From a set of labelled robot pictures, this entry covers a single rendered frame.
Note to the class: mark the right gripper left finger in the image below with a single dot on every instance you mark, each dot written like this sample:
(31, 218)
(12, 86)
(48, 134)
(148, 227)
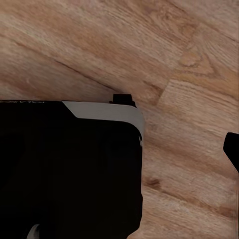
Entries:
(12, 148)

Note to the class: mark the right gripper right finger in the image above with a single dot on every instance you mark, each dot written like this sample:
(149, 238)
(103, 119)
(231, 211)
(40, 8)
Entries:
(231, 148)

